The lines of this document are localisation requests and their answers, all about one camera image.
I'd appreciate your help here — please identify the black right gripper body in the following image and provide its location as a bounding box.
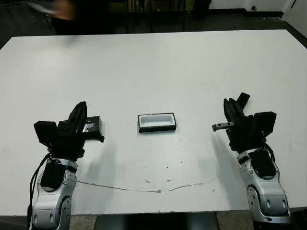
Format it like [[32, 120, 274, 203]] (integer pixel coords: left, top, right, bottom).
[[212, 114, 268, 153]]

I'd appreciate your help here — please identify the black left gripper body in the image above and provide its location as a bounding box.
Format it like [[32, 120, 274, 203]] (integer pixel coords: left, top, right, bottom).
[[49, 116, 106, 166]]

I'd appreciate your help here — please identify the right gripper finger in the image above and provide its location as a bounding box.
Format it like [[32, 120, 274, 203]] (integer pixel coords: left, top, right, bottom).
[[224, 98, 237, 125], [229, 97, 249, 123]]

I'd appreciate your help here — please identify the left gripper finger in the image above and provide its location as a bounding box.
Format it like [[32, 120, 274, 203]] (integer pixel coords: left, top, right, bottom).
[[75, 102, 87, 134], [68, 102, 83, 131]]

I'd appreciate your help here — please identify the black box lid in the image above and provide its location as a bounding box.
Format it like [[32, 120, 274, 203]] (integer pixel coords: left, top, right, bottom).
[[81, 115, 105, 140]]

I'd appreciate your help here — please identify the black box with white insert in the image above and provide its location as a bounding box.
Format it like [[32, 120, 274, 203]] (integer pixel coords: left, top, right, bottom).
[[137, 112, 178, 134]]

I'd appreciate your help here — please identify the person hand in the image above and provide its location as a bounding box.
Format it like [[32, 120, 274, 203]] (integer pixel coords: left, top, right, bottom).
[[55, 0, 77, 22]]

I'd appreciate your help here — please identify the black trash bin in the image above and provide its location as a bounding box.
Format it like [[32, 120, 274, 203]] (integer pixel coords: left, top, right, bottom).
[[193, 0, 212, 19]]

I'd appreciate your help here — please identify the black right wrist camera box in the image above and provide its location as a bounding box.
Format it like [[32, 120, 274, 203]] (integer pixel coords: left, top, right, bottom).
[[253, 111, 277, 135]]

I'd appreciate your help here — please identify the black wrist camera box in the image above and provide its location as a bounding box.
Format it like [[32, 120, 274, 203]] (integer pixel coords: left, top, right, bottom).
[[33, 121, 59, 147], [253, 111, 277, 135]]

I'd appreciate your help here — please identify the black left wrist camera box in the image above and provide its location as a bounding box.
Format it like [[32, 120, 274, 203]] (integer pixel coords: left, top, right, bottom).
[[33, 121, 59, 147]]

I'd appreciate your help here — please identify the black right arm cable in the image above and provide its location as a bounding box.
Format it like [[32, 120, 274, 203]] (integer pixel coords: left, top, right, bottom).
[[263, 142, 276, 161]]

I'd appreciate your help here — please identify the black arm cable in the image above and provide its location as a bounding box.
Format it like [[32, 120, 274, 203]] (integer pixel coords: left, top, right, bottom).
[[263, 142, 276, 161], [28, 153, 52, 230]]

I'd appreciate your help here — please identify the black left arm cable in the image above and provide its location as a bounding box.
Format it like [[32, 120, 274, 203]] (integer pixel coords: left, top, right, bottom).
[[28, 153, 52, 230]]

